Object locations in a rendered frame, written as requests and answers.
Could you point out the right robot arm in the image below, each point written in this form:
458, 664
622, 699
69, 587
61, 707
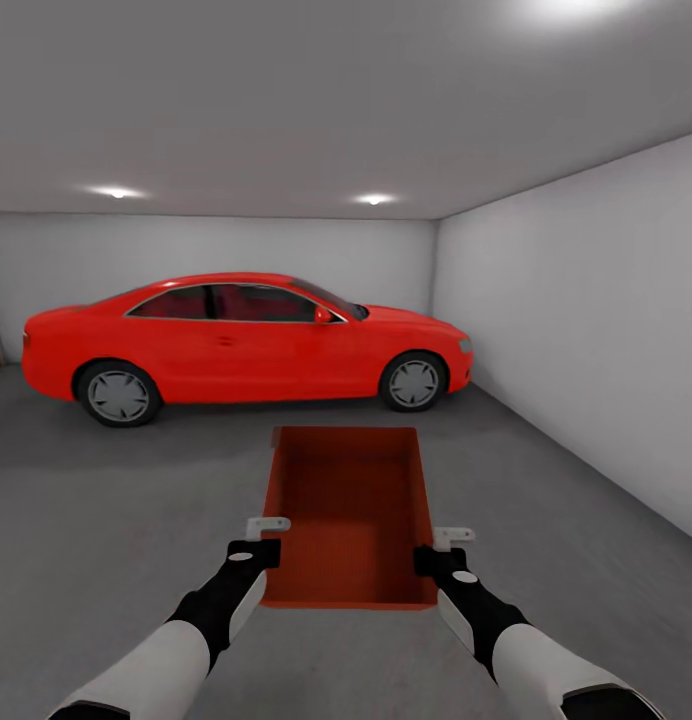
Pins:
540, 678

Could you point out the storage box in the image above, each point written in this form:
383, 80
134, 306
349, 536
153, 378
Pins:
357, 502

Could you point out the car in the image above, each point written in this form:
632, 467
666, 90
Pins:
238, 337

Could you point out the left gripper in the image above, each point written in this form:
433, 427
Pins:
268, 548

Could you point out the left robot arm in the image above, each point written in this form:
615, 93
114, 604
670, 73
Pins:
161, 677

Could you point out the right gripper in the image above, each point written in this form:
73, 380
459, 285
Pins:
427, 560

